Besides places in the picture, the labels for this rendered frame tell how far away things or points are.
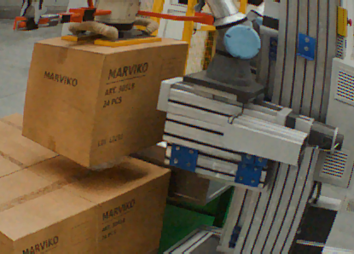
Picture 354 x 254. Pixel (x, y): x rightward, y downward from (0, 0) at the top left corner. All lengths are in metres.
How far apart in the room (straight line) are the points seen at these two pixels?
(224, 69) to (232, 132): 0.21
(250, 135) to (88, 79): 0.57
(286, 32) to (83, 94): 0.75
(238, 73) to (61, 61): 0.62
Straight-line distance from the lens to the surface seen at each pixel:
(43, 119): 2.23
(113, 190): 2.31
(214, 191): 2.77
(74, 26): 2.24
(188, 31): 3.96
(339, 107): 2.02
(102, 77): 2.04
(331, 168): 2.07
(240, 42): 1.80
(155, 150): 2.73
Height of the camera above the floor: 1.40
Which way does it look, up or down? 15 degrees down
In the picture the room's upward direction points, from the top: 9 degrees clockwise
